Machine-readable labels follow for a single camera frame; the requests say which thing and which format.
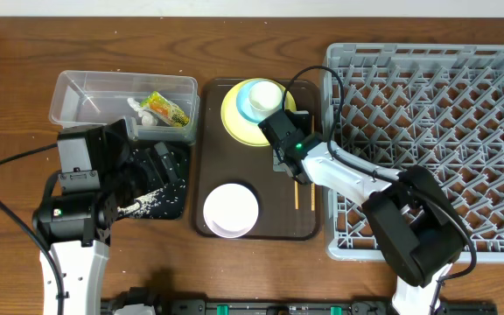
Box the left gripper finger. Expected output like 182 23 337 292
153 142 180 184
141 148 164 191

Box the pile of rice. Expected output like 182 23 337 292
117 178 187 220

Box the white tissue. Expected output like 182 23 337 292
127 98 158 127

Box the white bowl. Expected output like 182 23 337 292
203 183 259 239

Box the green orange snack wrapper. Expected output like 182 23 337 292
141 91 190 127

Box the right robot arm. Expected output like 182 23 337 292
258 110 471 314

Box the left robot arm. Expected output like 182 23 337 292
32 121 190 314

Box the black waste tray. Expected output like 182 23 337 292
117 141 190 220

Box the grey dishwasher rack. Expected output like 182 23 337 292
320 43 504 263

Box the cream white cup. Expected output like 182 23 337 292
248 80 283 123

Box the light blue bowl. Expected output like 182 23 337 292
236 80 267 123

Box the yellow plate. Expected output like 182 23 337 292
220 78 284 147

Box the brown serving tray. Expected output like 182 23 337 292
191 78 321 241

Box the clear plastic bin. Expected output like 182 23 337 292
49 70 200 145

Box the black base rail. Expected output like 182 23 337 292
101 286 498 315

